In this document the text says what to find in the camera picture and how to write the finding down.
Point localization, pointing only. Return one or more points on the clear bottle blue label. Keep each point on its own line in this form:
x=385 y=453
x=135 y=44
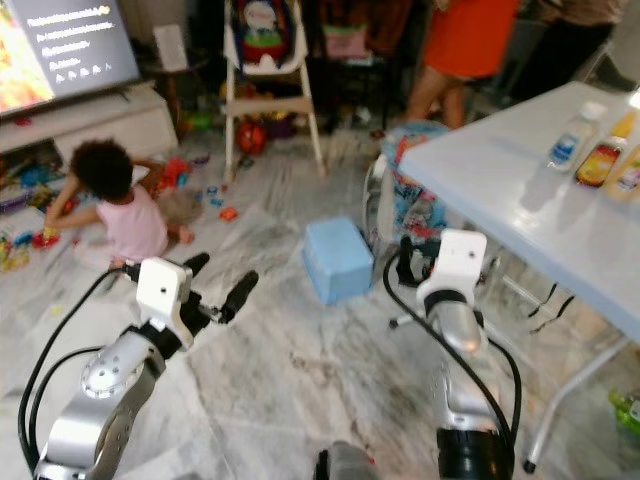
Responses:
x=573 y=140

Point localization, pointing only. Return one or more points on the red ball toy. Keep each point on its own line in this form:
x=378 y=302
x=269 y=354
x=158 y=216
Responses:
x=250 y=135

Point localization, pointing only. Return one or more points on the flat screen television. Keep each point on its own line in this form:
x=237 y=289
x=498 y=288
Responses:
x=65 y=45

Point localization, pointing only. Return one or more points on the small orange bottle red label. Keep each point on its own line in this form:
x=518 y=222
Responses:
x=600 y=160

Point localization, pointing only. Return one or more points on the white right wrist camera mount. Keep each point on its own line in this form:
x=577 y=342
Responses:
x=458 y=258

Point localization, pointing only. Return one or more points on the person in dark trousers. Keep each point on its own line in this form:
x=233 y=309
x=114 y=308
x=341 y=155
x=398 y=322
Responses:
x=565 y=40

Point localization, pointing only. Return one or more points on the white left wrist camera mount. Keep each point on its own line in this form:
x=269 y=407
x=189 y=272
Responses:
x=165 y=295

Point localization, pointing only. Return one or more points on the white baby high chair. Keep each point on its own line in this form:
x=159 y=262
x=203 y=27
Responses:
x=265 y=60

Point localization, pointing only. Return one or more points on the white television stand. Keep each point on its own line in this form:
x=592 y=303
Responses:
x=100 y=125

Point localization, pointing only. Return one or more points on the white paper sign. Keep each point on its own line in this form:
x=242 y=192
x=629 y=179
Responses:
x=168 y=45

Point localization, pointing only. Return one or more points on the colourful patterned baby seat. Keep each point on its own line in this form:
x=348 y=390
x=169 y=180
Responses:
x=405 y=160

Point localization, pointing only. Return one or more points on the blue plastic stool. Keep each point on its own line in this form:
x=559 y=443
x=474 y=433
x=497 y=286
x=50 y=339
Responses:
x=340 y=260

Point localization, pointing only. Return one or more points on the tall orange juice bottle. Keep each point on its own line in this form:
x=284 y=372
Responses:
x=628 y=178

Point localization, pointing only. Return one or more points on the small orange floor toy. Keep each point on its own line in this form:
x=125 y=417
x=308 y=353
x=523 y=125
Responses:
x=228 y=213

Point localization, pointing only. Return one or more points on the green plastic item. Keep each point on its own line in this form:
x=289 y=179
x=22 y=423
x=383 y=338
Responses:
x=625 y=415

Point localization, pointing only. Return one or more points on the red floor toy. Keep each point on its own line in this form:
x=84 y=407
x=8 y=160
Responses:
x=175 y=175

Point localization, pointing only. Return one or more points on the white folding table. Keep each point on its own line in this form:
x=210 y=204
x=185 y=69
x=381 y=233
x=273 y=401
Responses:
x=520 y=190

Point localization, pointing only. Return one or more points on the child in pink shirt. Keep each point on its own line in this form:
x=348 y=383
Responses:
x=130 y=215

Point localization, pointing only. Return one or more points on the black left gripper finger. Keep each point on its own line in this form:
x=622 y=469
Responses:
x=195 y=262
x=240 y=295

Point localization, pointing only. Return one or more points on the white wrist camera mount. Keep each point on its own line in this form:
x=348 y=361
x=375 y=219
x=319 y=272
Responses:
x=165 y=295
x=458 y=258

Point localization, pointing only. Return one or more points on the grey robot leg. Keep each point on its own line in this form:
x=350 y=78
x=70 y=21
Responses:
x=345 y=465

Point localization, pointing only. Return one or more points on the person in orange skirt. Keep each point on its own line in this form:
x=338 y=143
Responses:
x=465 y=45

